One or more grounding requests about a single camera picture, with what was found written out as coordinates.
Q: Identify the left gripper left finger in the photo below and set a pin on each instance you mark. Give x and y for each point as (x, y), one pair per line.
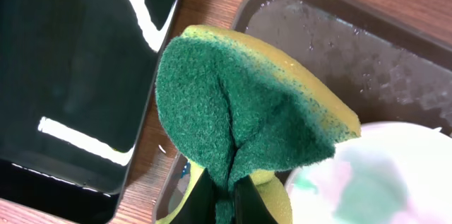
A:
(199, 208)

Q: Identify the green yellow sponge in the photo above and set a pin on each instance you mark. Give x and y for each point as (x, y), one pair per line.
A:
(237, 107)

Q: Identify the dark brown serving tray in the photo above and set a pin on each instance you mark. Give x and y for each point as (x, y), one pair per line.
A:
(383, 71)

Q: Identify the black water tub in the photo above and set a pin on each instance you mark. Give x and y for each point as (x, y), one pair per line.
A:
(76, 77)

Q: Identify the white plate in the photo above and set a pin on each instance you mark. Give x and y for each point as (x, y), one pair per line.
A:
(396, 172)

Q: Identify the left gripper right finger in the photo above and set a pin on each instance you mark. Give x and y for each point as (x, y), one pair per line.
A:
(249, 207)

